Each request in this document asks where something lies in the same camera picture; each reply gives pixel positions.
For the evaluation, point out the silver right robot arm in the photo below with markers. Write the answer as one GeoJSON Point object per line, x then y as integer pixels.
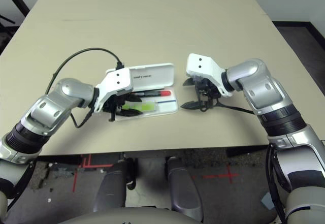
{"type": "Point", "coordinates": [254, 71]}

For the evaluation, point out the grey robot leg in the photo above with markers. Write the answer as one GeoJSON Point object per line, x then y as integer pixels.
{"type": "Point", "coordinates": [184, 188]}
{"type": "Point", "coordinates": [111, 186]}

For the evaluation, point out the grey robot right leg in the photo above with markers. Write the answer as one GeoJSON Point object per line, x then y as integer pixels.
{"type": "Point", "coordinates": [184, 188]}

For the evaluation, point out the black tripod stand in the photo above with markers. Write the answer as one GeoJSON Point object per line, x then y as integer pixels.
{"type": "Point", "coordinates": [6, 20]}

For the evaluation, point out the blue-grey square pad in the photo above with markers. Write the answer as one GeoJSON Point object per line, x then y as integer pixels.
{"type": "Point", "coordinates": [267, 200]}

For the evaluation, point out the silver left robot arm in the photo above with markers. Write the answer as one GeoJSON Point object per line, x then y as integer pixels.
{"type": "Point", "coordinates": [66, 89]}

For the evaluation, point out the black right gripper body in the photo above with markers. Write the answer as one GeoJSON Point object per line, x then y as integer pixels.
{"type": "Point", "coordinates": [207, 90]}

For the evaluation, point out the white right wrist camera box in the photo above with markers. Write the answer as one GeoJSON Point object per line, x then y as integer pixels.
{"type": "Point", "coordinates": [200, 66]}

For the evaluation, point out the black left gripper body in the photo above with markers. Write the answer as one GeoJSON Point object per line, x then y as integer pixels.
{"type": "Point", "coordinates": [113, 104]}

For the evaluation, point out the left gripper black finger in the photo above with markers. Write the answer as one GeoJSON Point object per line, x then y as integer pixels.
{"type": "Point", "coordinates": [130, 112]}
{"type": "Point", "coordinates": [135, 98]}

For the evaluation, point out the white plastic pencil case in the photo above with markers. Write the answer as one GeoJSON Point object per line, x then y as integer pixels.
{"type": "Point", "coordinates": [157, 74]}

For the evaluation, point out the grey robot torso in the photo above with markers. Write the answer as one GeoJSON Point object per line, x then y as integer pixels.
{"type": "Point", "coordinates": [127, 216]}

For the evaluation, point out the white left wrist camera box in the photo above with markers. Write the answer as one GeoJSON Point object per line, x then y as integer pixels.
{"type": "Point", "coordinates": [116, 79]}

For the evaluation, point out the grey robot left leg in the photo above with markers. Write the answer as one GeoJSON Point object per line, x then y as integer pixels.
{"type": "Point", "coordinates": [111, 186]}

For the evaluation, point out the black marker with red cap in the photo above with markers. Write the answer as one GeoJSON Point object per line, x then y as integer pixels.
{"type": "Point", "coordinates": [165, 92]}

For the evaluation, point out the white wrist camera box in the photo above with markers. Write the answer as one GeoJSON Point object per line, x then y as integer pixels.
{"type": "Point", "coordinates": [200, 66]}
{"type": "Point", "coordinates": [116, 79]}

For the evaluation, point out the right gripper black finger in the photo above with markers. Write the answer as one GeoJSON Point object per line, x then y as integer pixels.
{"type": "Point", "coordinates": [191, 105]}
{"type": "Point", "coordinates": [189, 82]}

